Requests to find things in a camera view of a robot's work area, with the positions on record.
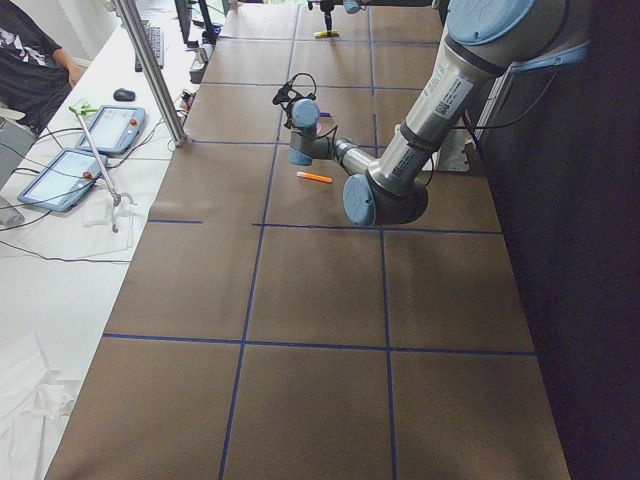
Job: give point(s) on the aluminium frame post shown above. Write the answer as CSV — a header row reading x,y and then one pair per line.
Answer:
x,y
132,23

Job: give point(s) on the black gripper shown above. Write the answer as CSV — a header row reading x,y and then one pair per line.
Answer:
x,y
327,20

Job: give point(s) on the crumpled white tissue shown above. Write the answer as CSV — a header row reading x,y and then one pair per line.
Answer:
x,y
53,401

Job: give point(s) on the near blue teach pendant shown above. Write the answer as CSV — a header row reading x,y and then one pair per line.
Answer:
x,y
63,182

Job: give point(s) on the black computer mouse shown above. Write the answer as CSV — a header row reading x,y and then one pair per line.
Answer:
x,y
124,95

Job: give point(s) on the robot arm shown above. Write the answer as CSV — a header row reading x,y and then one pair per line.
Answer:
x,y
354,7

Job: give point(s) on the far blue teach pendant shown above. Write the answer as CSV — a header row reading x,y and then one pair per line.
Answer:
x,y
114,128

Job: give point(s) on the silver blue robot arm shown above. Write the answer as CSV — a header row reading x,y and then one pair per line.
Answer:
x,y
481,41

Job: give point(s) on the black monitor stand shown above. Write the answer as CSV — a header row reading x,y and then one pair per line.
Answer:
x,y
196,13

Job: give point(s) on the grey reacher grabber tool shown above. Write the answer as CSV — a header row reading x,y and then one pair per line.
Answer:
x,y
80,110

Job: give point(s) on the yellow highlighter pen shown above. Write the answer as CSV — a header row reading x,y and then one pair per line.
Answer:
x,y
326,34

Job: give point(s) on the seated person in black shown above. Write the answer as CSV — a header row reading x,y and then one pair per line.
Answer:
x,y
37,74

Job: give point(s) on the black keyboard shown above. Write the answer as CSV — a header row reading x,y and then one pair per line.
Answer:
x,y
155,39

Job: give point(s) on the blue teach pendant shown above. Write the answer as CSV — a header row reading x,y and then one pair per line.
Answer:
x,y
63,182
114,128

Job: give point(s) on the orange highlighter pen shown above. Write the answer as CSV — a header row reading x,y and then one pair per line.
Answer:
x,y
314,177

